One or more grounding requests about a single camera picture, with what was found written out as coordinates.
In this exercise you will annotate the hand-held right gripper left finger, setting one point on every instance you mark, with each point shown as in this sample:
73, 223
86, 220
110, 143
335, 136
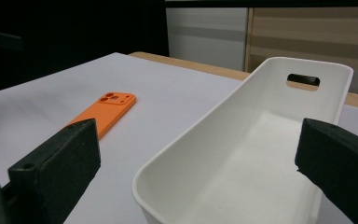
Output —
52, 168

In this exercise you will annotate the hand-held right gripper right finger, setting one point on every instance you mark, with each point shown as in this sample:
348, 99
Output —
341, 165

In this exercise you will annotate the orange phone case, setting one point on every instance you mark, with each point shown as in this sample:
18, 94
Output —
112, 109

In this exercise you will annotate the white plastic bin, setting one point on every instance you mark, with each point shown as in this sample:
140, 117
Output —
245, 155

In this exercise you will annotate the black curtain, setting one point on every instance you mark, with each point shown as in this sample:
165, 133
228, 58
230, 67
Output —
74, 28

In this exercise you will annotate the white table mat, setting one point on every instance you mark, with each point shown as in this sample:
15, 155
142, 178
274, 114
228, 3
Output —
167, 93

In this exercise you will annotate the white cabinet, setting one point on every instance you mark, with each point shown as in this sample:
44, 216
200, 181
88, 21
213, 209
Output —
205, 37

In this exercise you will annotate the black frame crossbar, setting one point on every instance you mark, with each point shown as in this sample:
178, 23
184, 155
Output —
261, 3

